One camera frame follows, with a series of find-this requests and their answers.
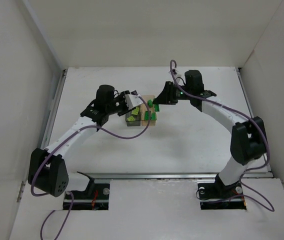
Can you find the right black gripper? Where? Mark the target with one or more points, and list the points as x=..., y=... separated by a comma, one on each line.
x=169, y=92

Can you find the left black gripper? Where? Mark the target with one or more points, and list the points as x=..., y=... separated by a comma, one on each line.
x=122, y=105

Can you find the dark green long lego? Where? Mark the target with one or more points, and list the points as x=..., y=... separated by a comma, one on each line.
x=147, y=116
x=156, y=108

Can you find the pale yellow-green small lego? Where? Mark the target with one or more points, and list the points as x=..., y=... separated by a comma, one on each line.
x=131, y=118

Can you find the lime green 2x3 lego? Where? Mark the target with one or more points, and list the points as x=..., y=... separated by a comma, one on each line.
x=135, y=111

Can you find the small dark green lego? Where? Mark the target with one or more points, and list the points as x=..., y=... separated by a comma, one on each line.
x=150, y=103

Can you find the dark green square lego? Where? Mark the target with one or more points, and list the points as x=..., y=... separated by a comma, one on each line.
x=153, y=116

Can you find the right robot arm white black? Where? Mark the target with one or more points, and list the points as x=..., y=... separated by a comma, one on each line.
x=248, y=135

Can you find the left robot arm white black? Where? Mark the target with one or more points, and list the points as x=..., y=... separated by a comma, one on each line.
x=48, y=169

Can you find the grey transparent container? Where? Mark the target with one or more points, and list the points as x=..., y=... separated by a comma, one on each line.
x=135, y=123

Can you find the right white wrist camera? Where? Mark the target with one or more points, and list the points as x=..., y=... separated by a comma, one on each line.
x=175, y=73

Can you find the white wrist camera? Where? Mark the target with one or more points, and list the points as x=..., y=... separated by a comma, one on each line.
x=175, y=73
x=133, y=99

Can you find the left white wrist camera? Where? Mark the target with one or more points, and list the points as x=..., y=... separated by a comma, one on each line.
x=133, y=99

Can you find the aluminium front rail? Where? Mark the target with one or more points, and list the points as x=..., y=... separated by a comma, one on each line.
x=157, y=176

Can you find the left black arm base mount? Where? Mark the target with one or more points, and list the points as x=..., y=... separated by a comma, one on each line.
x=88, y=194

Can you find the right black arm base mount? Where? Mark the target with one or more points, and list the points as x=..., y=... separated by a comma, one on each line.
x=213, y=196

